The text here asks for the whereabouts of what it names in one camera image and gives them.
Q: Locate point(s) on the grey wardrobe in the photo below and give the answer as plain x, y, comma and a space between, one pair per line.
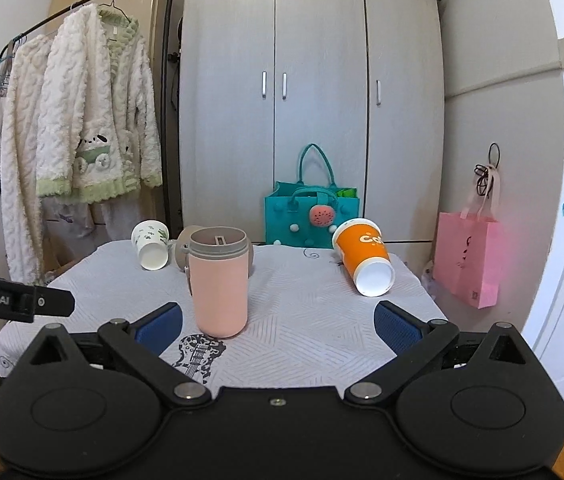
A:
319, 125

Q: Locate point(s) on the pink cup with grey lid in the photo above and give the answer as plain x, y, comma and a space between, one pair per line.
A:
219, 290

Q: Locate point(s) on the orange paper cup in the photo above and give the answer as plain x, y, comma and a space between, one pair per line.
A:
361, 252

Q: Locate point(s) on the grey pants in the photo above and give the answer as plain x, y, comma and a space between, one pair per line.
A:
69, 220

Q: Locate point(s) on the teal felt bag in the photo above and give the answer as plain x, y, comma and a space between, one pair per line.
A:
287, 217

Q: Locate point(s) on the black clothes rack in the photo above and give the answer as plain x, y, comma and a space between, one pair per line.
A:
166, 110

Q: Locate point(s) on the white floral cup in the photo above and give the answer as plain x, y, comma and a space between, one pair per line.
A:
151, 247

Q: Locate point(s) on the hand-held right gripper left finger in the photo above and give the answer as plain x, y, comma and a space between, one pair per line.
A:
161, 329

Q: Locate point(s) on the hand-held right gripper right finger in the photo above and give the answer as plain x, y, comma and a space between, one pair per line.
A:
395, 329

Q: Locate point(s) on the pink paper bag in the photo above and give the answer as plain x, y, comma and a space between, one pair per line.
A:
466, 260

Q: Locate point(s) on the white printed tablecloth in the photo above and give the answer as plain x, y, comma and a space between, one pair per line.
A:
302, 305

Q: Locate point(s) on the white fluffy jacket green trim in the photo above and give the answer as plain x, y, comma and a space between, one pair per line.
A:
94, 110

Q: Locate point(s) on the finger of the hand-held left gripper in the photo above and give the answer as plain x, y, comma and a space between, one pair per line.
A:
52, 302

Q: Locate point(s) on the white fluffy robe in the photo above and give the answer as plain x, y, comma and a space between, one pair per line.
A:
19, 160

